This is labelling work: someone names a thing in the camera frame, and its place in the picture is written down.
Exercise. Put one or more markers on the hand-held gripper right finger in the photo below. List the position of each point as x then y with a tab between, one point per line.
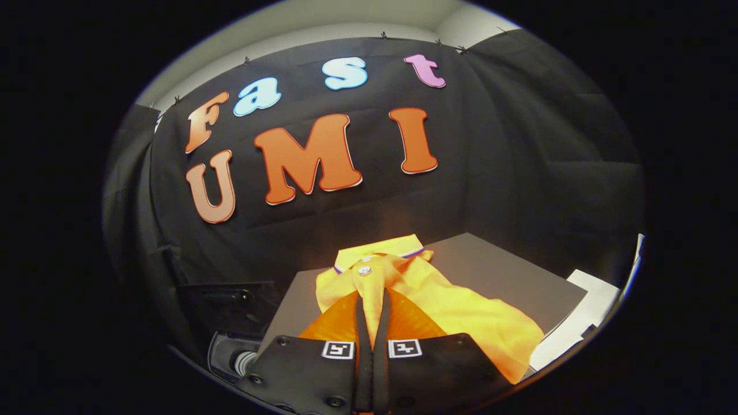
381	369

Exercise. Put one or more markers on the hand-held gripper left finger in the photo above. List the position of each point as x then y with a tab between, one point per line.
364	369

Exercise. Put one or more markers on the yellow polo shirt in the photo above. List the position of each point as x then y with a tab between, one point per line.
461	311

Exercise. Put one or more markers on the dark grey washing machine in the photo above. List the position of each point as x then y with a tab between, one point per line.
230	357

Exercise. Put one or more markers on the washing machine glass lid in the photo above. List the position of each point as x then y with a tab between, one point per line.
225	305

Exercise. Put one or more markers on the grey cabinet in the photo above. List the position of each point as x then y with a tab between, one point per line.
501	271

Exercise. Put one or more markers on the black backdrop cloth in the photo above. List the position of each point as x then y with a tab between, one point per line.
490	144

